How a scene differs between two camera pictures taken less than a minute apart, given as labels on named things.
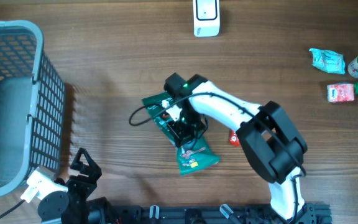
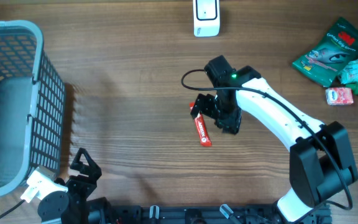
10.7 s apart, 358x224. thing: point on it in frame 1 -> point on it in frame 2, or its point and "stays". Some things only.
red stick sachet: (234, 140) -> (203, 134)
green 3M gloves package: (196, 154) -> (342, 41)
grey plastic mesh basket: (22, 107) stays
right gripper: (183, 135) -> (230, 123)
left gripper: (92, 170) stays
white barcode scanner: (206, 18) stays
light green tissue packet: (328, 61) -> (354, 71)
